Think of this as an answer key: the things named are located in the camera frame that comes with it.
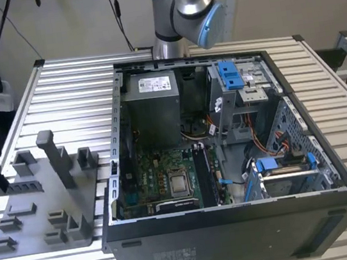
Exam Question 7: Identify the grey plastic parts rack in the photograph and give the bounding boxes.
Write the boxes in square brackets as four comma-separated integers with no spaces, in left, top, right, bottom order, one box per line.
[0,123,113,260]

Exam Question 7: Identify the green motherboard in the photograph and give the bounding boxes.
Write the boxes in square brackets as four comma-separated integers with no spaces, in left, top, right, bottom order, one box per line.
[104,110,236,222]

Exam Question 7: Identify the grey power supply unit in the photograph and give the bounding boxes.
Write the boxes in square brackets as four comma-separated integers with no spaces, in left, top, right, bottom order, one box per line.
[119,69,187,155]

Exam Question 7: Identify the metal CPU socket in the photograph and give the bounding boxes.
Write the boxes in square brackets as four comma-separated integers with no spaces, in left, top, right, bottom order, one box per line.
[164,165,196,200]

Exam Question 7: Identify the silver CPU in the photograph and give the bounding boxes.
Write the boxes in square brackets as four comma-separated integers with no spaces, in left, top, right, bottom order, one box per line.
[170,173,189,194]

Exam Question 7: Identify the black graphics card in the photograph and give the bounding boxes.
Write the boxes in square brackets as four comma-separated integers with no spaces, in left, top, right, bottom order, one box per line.
[154,197,202,216]

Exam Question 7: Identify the black open PC case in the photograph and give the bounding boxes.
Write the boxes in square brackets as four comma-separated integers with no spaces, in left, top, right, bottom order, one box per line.
[76,29,347,260]

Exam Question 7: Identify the blue plastic drive carrier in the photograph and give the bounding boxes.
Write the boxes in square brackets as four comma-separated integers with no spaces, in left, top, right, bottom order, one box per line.
[217,58,245,93]

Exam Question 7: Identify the hard disk in blue carrier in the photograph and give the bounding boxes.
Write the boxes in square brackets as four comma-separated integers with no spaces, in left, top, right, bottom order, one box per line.
[240,147,328,203]

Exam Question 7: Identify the grey metal drive cage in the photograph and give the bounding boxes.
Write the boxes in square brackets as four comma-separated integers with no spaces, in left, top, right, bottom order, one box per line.
[204,51,290,147]

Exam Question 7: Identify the black box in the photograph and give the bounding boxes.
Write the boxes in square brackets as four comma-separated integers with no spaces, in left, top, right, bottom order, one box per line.
[314,45,347,75]

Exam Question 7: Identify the thin black hanging cable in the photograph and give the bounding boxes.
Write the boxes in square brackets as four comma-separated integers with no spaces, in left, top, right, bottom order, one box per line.
[104,0,136,54]

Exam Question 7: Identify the power supply wire bundle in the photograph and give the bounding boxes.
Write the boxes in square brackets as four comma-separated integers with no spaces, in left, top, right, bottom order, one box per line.
[180,113,217,142]

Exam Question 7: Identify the orange wires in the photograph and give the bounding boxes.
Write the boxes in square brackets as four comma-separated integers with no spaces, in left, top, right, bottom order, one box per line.
[245,106,291,158]

